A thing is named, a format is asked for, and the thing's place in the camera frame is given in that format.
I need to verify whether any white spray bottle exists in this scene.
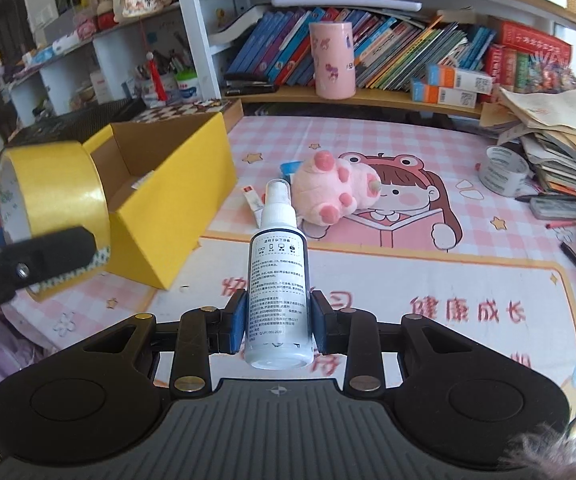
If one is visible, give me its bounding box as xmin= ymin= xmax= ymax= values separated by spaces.
xmin=245 ymin=179 xmax=314 ymax=370

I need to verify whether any yellow tape roll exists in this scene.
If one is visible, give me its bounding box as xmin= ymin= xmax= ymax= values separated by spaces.
xmin=0 ymin=141 xmax=111 ymax=301

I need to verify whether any small white red box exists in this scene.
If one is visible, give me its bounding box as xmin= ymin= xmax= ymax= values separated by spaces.
xmin=241 ymin=185 xmax=264 ymax=228

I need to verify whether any pink plush pig toy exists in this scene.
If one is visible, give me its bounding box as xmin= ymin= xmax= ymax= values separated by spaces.
xmin=291 ymin=151 xmax=381 ymax=226

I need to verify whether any pink cartoon table mat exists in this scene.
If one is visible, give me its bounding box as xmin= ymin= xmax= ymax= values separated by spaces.
xmin=4 ymin=117 xmax=576 ymax=384

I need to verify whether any yellow cardboard box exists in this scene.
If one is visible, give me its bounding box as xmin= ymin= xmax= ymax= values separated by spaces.
xmin=84 ymin=113 xmax=237 ymax=289

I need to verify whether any black keyboard piano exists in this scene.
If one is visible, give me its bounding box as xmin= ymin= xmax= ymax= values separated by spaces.
xmin=6 ymin=98 xmax=146 ymax=148

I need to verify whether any blue eraser toy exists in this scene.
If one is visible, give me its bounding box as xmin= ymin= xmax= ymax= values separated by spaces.
xmin=279 ymin=160 xmax=301 ymax=174

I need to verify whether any wooden chess board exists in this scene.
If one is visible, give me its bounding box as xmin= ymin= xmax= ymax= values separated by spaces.
xmin=133 ymin=100 xmax=245 ymax=132

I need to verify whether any red pen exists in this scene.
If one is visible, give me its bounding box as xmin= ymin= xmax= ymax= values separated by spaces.
xmin=545 ymin=220 xmax=576 ymax=230

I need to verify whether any grey pencil case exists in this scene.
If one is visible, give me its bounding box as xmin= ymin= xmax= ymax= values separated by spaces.
xmin=529 ymin=197 xmax=576 ymax=220

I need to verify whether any orange white medicine box lower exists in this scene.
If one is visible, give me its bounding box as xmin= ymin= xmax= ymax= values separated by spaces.
xmin=410 ymin=79 xmax=477 ymax=110

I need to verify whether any orange white medicine box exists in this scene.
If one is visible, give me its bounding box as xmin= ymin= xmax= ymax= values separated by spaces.
xmin=410 ymin=79 xmax=477 ymax=110
xmin=426 ymin=64 xmax=493 ymax=96

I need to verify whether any orange white medicine box upper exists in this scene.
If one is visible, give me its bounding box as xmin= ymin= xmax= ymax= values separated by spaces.
xmin=426 ymin=64 xmax=493 ymax=96

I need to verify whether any white shelf unit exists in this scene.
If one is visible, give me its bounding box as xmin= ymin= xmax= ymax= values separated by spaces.
xmin=10 ymin=0 xmax=221 ymax=115

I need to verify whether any row of books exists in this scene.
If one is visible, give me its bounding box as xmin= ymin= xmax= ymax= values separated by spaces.
xmin=225 ymin=6 xmax=496 ymax=92

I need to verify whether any stack of papers and books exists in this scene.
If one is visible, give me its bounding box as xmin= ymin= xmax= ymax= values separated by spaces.
xmin=480 ymin=88 xmax=576 ymax=195

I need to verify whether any pink cylindrical canister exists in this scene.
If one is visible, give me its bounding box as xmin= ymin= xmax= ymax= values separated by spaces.
xmin=309 ymin=21 xmax=356 ymax=101

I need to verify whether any red dictionary book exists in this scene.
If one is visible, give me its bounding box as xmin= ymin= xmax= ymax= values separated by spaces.
xmin=495 ymin=21 xmax=572 ymax=64

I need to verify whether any grey duct tape roll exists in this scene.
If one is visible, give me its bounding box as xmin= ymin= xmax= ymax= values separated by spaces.
xmin=479 ymin=146 xmax=530 ymax=197

